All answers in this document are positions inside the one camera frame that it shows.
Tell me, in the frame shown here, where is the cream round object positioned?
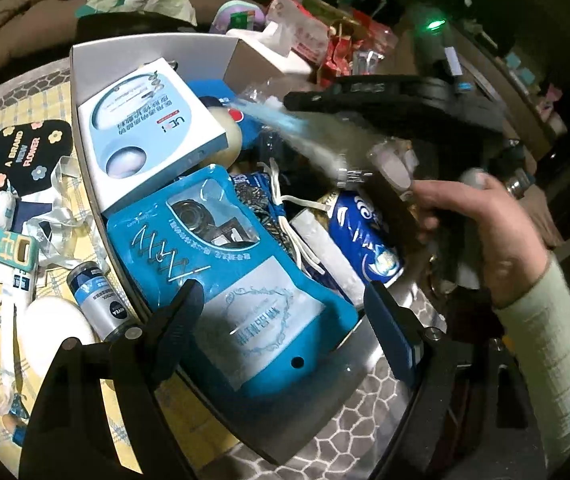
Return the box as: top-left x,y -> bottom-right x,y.
200,95 -> 243,166

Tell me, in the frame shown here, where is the person's right hand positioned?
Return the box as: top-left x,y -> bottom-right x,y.
410,174 -> 550,311

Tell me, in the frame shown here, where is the brown sofa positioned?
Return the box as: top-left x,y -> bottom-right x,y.
0,0 -> 226,61

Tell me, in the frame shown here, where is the blue stand-up pouch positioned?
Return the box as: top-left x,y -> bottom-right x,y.
106,165 -> 361,396

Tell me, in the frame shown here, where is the white tissue pack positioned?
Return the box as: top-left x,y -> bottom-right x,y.
252,20 -> 313,78

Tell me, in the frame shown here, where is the white wrapped bar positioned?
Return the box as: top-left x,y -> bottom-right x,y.
289,210 -> 366,311

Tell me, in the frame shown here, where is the purple round tin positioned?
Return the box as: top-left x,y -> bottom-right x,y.
210,1 -> 268,36

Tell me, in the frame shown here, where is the person's right forearm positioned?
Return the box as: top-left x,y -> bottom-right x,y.
492,255 -> 570,471

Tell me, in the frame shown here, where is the grey deodorant bottle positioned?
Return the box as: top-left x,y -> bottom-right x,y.
66,260 -> 133,343

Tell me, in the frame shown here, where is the grey cardboard box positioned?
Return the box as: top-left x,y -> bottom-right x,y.
69,32 -> 416,466

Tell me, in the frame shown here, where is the pile of red snack packets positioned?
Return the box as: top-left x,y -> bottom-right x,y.
225,0 -> 401,86

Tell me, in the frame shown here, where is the grey patterned desktop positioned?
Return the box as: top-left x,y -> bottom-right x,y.
0,55 -> 446,480

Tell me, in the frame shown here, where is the blue white snack pack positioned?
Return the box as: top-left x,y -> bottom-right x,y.
327,192 -> 406,288

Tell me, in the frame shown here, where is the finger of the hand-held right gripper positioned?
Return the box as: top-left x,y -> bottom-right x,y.
283,76 -> 418,133

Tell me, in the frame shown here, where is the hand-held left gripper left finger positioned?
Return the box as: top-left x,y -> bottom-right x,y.
18,279 -> 206,480

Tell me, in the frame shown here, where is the clear blue plastic packet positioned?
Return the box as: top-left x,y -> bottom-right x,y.
227,95 -> 416,186

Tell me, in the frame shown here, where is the white oval case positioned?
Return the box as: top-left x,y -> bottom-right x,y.
22,295 -> 98,381

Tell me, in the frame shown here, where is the white blue carton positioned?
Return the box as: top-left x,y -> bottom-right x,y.
76,57 -> 231,213

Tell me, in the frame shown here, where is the white ribbon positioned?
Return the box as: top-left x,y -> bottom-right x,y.
25,155 -> 111,281

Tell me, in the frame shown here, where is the black drawstring pouch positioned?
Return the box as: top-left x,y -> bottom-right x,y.
255,130 -> 346,211

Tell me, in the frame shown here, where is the dark crinkled packet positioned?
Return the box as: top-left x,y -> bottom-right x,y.
230,172 -> 296,256

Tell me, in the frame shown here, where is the black flower-print cloth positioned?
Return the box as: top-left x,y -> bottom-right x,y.
0,117 -> 73,198

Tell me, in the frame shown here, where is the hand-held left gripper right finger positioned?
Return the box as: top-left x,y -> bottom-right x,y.
363,282 -> 548,480

